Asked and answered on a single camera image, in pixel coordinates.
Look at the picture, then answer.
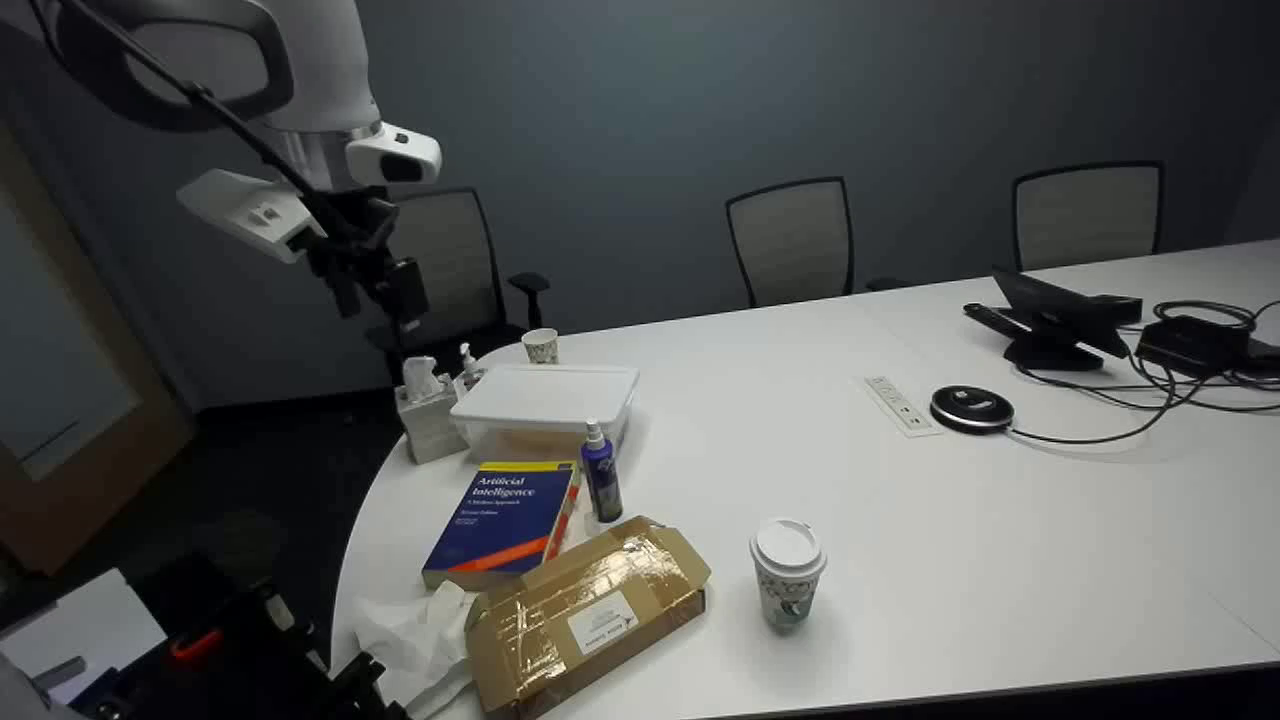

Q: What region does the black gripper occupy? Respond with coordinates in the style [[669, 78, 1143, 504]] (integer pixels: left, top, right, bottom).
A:
[[306, 187, 438, 330]]

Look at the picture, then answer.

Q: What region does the blue bottle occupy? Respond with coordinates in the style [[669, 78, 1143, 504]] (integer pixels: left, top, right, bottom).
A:
[[579, 417, 628, 526]]

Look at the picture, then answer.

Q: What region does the small open paper cup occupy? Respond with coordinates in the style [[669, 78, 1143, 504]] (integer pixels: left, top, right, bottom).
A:
[[521, 322, 565, 367]]

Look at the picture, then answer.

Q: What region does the clear plastic storage bin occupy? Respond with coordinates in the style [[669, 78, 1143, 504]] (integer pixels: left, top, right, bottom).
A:
[[459, 410, 637, 467]]

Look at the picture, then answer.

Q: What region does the open brown cardboard box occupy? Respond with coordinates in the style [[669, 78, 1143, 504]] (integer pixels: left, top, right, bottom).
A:
[[459, 511, 716, 720]]

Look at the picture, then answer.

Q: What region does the mesh office chair with armrest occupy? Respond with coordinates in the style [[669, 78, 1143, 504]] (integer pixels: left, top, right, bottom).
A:
[[376, 184, 554, 367]]

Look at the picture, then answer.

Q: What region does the grey tissue box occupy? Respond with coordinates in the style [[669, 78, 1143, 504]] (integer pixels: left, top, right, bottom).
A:
[[391, 351, 472, 467]]

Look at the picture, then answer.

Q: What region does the blue book with orange stripe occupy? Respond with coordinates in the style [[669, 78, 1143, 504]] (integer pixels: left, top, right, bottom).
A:
[[419, 457, 590, 597]]

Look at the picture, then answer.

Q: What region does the wooden framed glass door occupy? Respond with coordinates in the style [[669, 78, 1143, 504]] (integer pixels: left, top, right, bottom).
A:
[[0, 122, 202, 580]]

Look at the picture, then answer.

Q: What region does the crumpled white tissue paper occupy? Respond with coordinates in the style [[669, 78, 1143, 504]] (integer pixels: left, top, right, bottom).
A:
[[353, 575, 481, 716]]

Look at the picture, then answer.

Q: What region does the red and black equipment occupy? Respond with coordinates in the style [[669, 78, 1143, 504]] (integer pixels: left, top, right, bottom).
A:
[[76, 543, 403, 720]]

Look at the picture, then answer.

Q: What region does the mesh back office chair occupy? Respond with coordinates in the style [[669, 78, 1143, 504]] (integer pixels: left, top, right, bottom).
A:
[[1009, 156, 1167, 270], [719, 170, 859, 311]]

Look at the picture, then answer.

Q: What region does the white paper sheet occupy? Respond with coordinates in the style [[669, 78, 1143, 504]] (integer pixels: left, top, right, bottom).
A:
[[0, 567, 172, 713]]

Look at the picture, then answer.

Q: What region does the lidded paper coffee cup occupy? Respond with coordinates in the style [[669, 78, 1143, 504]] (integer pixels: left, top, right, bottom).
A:
[[750, 514, 832, 638]]

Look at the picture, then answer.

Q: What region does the white remote control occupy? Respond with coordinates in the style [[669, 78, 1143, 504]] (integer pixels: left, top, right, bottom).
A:
[[859, 370, 939, 441]]

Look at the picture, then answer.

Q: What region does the black power adapter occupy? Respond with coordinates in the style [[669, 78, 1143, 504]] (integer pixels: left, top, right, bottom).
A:
[[1132, 296, 1264, 379]]

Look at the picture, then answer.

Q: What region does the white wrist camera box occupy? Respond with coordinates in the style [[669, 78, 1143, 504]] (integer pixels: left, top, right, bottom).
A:
[[172, 164, 325, 266]]

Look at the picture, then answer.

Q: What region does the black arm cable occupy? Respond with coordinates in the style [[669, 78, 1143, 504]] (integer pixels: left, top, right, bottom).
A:
[[66, 0, 335, 222]]

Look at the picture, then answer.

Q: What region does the black speakerphone cable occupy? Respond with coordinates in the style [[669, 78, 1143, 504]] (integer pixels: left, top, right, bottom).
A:
[[1003, 348, 1192, 452]]

